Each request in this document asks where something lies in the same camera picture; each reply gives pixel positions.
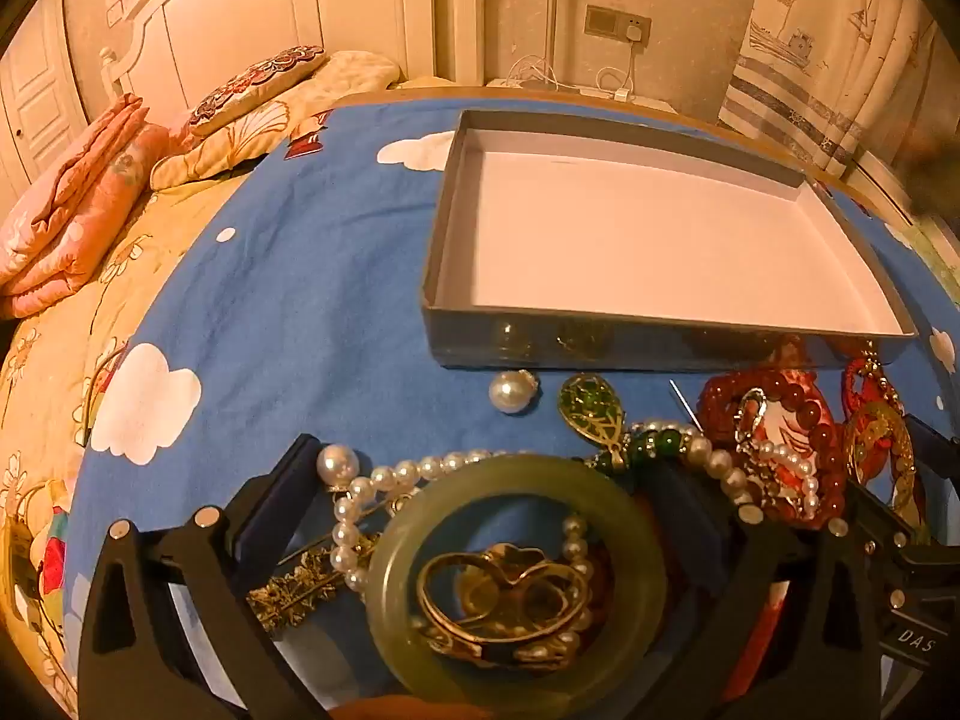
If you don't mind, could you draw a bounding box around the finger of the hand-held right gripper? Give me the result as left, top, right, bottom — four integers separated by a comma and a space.
904, 411, 960, 481
847, 480, 935, 552

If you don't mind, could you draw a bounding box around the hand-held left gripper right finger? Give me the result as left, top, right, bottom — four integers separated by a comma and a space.
637, 459, 884, 720

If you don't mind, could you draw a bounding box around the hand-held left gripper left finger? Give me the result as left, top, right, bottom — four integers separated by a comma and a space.
79, 433, 331, 720

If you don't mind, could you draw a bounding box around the red gold knot pendant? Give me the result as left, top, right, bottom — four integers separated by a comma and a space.
840, 341, 931, 541

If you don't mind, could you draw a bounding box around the green bead bracelet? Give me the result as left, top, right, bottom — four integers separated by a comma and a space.
626, 426, 695, 466

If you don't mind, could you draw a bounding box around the white pearl necklace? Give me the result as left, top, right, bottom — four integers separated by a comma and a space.
316, 420, 751, 601

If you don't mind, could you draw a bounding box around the gold brooch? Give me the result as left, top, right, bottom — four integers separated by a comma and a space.
246, 536, 380, 632

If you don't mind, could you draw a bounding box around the green jade bangle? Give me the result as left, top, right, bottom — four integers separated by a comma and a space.
366, 454, 668, 700

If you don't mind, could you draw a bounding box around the grey cardboard box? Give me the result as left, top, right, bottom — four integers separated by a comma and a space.
420, 109, 920, 374

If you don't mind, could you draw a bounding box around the thin metal pin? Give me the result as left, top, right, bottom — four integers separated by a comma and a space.
669, 379, 704, 434

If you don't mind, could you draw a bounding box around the green gold pendant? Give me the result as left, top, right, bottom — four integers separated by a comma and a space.
557, 373, 628, 472

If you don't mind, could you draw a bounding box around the blue cartoon printed blanket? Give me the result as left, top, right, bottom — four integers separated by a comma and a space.
67, 94, 960, 720

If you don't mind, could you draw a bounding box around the large pearl earring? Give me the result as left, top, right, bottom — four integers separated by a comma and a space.
489, 369, 541, 416

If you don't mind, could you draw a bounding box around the yellow floral quilt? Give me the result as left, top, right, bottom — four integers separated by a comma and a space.
0, 51, 406, 720

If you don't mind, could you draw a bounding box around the pink folded quilt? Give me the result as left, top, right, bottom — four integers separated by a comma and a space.
0, 94, 170, 320

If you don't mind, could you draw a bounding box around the embroidered floral pillow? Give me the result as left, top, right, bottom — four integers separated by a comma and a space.
187, 45, 329, 137

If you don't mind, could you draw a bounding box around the striped printed curtain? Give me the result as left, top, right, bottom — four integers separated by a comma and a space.
716, 0, 946, 181

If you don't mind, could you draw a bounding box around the white nightstand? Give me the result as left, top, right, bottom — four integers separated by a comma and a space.
484, 77, 680, 113

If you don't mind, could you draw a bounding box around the white bed headboard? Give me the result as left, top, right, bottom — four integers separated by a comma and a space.
97, 0, 485, 113

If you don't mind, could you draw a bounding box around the white pole lamp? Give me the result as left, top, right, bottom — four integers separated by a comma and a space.
546, 0, 582, 91

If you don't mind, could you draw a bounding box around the red bead bracelet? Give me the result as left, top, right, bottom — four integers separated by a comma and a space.
701, 369, 847, 527

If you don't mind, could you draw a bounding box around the gold ring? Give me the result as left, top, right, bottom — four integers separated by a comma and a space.
411, 544, 595, 667

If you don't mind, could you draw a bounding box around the grey wall socket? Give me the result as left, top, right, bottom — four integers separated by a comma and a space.
585, 4, 652, 42

